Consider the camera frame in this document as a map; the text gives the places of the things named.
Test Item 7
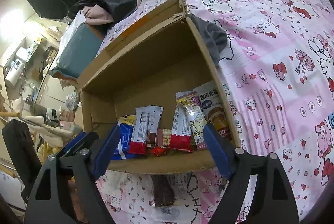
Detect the blue snack bag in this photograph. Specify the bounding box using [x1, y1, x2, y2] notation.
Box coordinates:
[111, 115, 138, 161]

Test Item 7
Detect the dark brown bread package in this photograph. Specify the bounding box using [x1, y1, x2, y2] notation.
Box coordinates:
[151, 175, 175, 207]

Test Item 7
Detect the pink cartoon snack pack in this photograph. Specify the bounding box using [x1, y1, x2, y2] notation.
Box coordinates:
[176, 91, 208, 150]
[168, 104, 193, 153]

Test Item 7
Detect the red rice cake snack pack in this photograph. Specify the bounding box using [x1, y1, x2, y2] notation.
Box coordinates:
[194, 81, 232, 140]

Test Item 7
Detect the red white snack bar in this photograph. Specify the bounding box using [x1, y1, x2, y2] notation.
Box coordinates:
[129, 105, 164, 155]

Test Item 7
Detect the small orange candy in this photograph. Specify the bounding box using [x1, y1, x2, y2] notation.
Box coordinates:
[149, 146, 168, 157]

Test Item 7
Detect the white kitchen appliance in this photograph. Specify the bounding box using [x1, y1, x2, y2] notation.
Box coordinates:
[5, 59, 25, 88]

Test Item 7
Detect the teal cushion left side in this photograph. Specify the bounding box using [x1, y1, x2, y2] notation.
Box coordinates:
[49, 23, 106, 82]

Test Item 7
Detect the pink cartoon print bedsheet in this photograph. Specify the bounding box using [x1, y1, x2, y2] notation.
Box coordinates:
[102, 0, 333, 221]

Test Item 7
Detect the pink garment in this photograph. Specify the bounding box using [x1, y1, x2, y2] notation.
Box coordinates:
[83, 4, 114, 25]

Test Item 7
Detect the grey cloth beside box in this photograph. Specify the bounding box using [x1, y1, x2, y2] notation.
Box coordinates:
[189, 14, 228, 66]

